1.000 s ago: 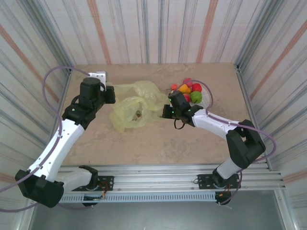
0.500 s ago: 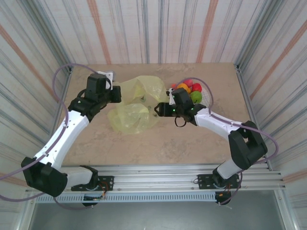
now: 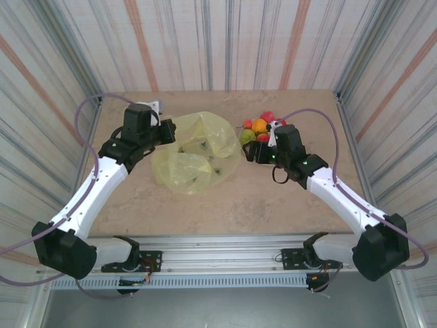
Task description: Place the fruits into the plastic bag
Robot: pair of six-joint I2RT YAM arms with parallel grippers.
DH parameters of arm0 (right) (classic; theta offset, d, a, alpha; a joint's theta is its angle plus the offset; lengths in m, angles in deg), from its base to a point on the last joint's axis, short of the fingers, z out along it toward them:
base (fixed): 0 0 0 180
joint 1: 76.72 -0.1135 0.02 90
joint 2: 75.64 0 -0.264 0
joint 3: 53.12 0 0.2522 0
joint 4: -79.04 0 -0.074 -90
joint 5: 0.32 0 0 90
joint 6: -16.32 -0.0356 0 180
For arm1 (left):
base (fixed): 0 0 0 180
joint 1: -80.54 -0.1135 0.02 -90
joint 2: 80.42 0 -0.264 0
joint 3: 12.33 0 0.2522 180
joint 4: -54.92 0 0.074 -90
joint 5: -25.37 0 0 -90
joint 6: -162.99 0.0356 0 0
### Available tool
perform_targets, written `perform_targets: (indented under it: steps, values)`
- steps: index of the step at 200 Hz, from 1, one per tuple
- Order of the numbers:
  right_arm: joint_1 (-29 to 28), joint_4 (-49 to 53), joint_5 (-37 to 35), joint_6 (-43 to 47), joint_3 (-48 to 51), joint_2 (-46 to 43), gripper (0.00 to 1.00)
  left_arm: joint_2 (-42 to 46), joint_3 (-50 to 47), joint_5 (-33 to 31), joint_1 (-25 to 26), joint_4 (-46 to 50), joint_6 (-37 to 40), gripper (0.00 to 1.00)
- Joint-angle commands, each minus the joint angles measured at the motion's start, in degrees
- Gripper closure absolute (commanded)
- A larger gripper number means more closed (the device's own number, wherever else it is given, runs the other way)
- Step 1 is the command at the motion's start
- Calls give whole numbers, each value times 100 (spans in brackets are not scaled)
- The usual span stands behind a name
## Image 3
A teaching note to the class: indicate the green toy fruit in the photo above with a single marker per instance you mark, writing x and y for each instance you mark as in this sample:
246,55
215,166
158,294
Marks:
247,136

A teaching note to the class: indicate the small orange red toy fruit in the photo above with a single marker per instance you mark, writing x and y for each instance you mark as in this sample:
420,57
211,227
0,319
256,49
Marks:
247,122

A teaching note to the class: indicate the yellow translucent plastic bag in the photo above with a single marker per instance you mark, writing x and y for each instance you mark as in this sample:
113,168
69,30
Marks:
191,171

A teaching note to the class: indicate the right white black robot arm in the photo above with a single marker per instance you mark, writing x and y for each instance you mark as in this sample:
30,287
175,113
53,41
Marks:
341,198

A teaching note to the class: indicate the white plaid round plate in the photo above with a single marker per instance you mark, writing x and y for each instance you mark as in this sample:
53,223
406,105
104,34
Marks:
269,165

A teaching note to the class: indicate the aluminium table side rail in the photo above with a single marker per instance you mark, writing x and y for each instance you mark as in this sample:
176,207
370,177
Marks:
358,150
92,136

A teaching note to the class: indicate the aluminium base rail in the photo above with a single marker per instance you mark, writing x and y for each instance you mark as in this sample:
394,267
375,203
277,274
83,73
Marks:
218,253

